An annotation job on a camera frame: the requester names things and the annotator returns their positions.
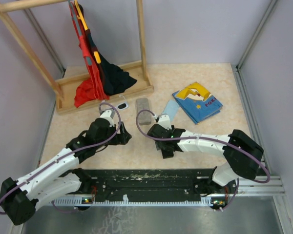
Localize black glasses case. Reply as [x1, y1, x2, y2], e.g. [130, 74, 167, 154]
[155, 142, 174, 159]

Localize grey glasses case green lining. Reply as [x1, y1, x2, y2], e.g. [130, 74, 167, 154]
[136, 97, 151, 125]

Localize light blue lens cloth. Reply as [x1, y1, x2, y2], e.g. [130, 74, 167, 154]
[162, 100, 179, 121]

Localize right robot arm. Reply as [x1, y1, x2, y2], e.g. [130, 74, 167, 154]
[147, 123, 264, 193]

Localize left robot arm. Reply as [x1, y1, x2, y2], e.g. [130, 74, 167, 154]
[0, 117, 132, 225]

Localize white sunglasses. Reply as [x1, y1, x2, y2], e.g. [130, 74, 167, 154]
[117, 95, 129, 110]

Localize blue yellow folded cloth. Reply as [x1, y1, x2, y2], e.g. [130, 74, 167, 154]
[172, 82, 223, 124]

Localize red hanging garment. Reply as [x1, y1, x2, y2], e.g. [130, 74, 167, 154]
[68, 2, 110, 101]

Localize black hanging garment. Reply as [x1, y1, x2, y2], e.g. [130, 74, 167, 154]
[87, 34, 138, 96]

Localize wooden clothes rack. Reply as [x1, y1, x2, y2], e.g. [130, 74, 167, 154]
[0, 0, 154, 115]

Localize grey red clothes hanger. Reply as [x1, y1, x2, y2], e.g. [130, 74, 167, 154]
[68, 0, 93, 66]

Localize yellow clothes hanger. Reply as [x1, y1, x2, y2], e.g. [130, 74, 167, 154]
[74, 0, 101, 64]

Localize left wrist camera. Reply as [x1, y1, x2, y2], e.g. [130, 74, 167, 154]
[100, 109, 115, 121]

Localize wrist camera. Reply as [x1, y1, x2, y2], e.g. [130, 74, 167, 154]
[157, 114, 172, 130]
[100, 109, 115, 121]

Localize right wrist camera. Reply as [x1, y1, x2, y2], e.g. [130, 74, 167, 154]
[157, 114, 172, 130]

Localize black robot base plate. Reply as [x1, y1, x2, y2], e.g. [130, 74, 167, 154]
[73, 169, 236, 203]

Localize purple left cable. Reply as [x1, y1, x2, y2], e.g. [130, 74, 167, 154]
[0, 101, 122, 215]

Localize purple cable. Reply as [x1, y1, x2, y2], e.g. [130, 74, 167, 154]
[136, 109, 271, 212]
[0, 101, 122, 215]

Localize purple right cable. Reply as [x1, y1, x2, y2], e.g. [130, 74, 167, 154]
[136, 109, 271, 212]

